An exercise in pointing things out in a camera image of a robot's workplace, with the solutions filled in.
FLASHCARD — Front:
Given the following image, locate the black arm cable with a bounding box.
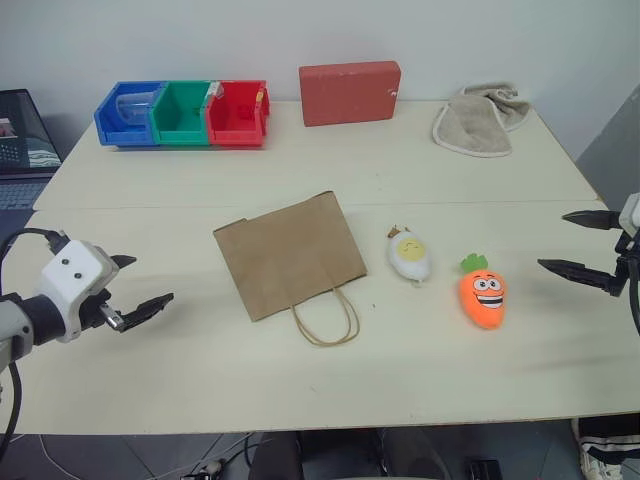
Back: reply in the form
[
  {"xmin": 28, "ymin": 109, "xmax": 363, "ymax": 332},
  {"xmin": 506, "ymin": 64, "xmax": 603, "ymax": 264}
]
[
  {"xmin": 628, "ymin": 259, "xmax": 640, "ymax": 337},
  {"xmin": 0, "ymin": 227, "xmax": 67, "ymax": 451}
]

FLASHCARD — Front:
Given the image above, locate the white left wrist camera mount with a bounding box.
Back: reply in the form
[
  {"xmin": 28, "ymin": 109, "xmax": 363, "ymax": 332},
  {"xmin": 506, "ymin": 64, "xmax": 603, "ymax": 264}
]
[{"xmin": 35, "ymin": 239, "xmax": 120, "ymax": 344}]

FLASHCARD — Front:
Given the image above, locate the brown paper bag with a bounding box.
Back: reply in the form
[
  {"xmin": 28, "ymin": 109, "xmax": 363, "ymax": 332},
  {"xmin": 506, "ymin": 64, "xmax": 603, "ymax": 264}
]
[{"xmin": 212, "ymin": 189, "xmax": 369, "ymax": 347}]

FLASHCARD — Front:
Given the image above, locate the green storage bin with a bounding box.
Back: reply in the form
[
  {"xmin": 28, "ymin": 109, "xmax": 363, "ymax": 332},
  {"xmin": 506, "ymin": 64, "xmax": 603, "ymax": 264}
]
[{"xmin": 149, "ymin": 79, "xmax": 219, "ymax": 147}]

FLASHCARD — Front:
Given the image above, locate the blue storage bin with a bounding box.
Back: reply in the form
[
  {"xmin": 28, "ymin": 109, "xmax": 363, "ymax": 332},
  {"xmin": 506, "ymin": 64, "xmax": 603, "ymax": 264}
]
[{"xmin": 93, "ymin": 80, "xmax": 169, "ymax": 148}]

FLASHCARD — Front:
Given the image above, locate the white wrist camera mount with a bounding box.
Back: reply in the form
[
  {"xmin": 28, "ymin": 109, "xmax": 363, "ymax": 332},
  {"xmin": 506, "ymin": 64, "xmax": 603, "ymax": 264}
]
[
  {"xmin": 35, "ymin": 239, "xmax": 120, "ymax": 344},
  {"xmin": 618, "ymin": 192, "xmax": 640, "ymax": 233}
]

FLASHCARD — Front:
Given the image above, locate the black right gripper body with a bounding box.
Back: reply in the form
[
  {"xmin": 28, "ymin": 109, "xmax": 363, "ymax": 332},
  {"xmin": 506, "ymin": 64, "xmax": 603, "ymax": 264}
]
[{"xmin": 613, "ymin": 228, "xmax": 640, "ymax": 282}]

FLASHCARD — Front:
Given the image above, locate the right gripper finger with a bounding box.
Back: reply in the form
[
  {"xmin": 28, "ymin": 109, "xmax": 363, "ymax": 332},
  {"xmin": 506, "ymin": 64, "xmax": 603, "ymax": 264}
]
[
  {"xmin": 536, "ymin": 257, "xmax": 627, "ymax": 299},
  {"xmin": 561, "ymin": 209, "xmax": 624, "ymax": 232}
]

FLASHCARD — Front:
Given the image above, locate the white egg plush toy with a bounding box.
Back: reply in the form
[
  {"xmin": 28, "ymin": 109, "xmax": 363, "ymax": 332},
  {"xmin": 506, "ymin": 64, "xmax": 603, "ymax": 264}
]
[{"xmin": 384, "ymin": 224, "xmax": 434, "ymax": 289}]

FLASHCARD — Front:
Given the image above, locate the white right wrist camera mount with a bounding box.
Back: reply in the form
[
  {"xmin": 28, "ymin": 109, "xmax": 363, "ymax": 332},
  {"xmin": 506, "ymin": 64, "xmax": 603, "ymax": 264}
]
[{"xmin": 618, "ymin": 192, "xmax": 640, "ymax": 233}]

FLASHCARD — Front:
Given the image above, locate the black floor cable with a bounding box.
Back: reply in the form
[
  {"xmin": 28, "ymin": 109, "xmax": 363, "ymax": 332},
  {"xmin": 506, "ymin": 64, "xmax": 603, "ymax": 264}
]
[{"xmin": 219, "ymin": 431, "xmax": 274, "ymax": 480}]

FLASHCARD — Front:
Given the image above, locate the open laptop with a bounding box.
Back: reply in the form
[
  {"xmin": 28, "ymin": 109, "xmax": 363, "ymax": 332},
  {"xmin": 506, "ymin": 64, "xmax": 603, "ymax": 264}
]
[{"xmin": 0, "ymin": 88, "xmax": 64, "ymax": 214}]

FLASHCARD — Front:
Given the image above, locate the black white sneaker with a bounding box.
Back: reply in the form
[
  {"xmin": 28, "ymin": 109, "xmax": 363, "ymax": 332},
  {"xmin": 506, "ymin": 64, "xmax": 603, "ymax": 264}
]
[{"xmin": 571, "ymin": 415, "xmax": 640, "ymax": 480}]

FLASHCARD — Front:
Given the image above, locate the beige towel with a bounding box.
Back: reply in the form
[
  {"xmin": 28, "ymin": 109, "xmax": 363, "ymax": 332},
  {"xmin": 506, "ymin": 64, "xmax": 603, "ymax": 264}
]
[{"xmin": 432, "ymin": 81, "xmax": 532, "ymax": 159}]

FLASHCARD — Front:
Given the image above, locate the red brick block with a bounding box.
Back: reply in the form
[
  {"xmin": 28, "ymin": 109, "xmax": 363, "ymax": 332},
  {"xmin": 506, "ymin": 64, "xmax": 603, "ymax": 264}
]
[{"xmin": 298, "ymin": 60, "xmax": 404, "ymax": 128}]

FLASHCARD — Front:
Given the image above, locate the orange carrot plush toy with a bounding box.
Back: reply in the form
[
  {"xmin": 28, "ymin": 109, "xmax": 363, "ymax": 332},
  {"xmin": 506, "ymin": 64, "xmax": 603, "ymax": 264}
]
[{"xmin": 457, "ymin": 252, "xmax": 509, "ymax": 331}]

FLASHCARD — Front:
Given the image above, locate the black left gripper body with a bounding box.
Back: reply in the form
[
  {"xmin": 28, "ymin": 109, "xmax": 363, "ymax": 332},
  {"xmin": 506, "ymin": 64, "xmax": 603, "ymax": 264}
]
[{"xmin": 79, "ymin": 287, "xmax": 126, "ymax": 334}]

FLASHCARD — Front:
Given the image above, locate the red storage bin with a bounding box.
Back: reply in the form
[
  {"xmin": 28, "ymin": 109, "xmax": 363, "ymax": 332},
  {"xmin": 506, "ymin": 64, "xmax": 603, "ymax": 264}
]
[{"xmin": 204, "ymin": 79, "xmax": 273, "ymax": 148}]

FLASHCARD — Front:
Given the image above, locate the white floor cable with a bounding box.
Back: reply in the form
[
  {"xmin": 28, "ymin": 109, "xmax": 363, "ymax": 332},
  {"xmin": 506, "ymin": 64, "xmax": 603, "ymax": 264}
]
[{"xmin": 38, "ymin": 433, "xmax": 69, "ymax": 472}]

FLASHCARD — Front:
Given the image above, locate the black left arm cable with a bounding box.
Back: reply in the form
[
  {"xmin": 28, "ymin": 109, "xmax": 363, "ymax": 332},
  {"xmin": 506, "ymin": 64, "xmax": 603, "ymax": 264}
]
[{"xmin": 0, "ymin": 227, "xmax": 67, "ymax": 451}]

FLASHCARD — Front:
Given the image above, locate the clear plastic cup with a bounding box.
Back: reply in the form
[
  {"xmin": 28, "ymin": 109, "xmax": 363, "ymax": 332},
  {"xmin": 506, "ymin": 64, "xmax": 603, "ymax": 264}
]
[{"xmin": 114, "ymin": 90, "xmax": 156, "ymax": 130}]

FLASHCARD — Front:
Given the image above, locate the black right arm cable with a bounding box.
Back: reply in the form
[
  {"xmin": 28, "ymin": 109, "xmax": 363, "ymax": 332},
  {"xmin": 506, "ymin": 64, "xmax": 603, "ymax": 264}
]
[{"xmin": 628, "ymin": 259, "xmax": 640, "ymax": 337}]

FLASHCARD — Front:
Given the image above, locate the clear plastic packet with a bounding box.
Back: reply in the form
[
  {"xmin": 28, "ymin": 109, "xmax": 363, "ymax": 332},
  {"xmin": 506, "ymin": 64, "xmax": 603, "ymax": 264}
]
[{"xmin": 201, "ymin": 81, "xmax": 224, "ymax": 109}]

